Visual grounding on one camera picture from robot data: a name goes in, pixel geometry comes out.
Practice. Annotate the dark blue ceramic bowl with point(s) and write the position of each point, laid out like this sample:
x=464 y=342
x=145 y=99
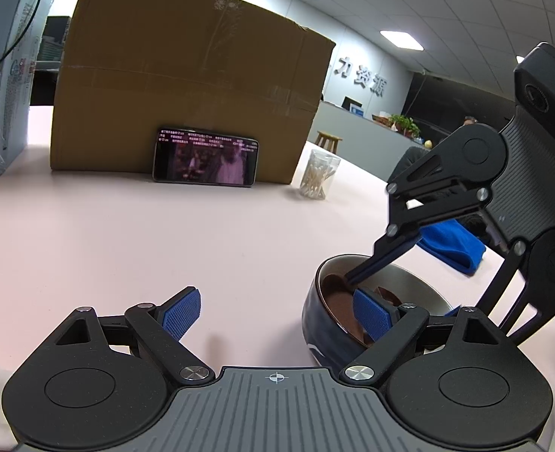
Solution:
x=317 y=334

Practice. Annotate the wall lettering sign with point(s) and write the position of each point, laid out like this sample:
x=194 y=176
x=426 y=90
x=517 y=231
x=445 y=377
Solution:
x=360 y=77

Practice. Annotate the reception counter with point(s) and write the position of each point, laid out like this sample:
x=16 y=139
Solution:
x=348 y=136

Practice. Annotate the light blue printed carton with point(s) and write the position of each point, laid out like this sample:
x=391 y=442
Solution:
x=4 y=80

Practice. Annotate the green potted plant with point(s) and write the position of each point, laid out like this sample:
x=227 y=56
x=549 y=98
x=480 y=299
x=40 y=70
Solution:
x=405 y=125

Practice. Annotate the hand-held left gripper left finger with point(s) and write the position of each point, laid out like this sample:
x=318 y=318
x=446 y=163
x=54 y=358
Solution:
x=183 y=313

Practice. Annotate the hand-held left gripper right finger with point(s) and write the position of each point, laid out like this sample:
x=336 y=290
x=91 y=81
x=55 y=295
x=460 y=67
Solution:
x=371 y=313

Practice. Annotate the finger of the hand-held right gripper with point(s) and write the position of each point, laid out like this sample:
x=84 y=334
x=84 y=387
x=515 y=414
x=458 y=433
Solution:
x=390 y=249
x=502 y=275

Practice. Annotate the black smartphone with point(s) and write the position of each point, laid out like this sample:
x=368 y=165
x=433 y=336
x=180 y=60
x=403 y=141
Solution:
x=205 y=156

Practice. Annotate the computer monitor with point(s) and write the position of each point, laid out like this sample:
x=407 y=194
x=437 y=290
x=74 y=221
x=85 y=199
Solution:
x=353 y=102

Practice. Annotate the large cardboard box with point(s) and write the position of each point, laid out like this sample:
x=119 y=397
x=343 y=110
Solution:
x=188 y=80

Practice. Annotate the wooden stool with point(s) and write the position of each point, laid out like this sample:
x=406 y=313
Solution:
x=328 y=140

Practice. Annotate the rectangular ceiling light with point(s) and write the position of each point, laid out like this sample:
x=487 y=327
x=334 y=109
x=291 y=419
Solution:
x=401 y=40

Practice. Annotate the blue cloth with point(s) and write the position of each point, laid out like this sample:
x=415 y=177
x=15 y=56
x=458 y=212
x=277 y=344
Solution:
x=451 y=245

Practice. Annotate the clear cotton swab jar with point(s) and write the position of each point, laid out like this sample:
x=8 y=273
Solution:
x=319 y=174

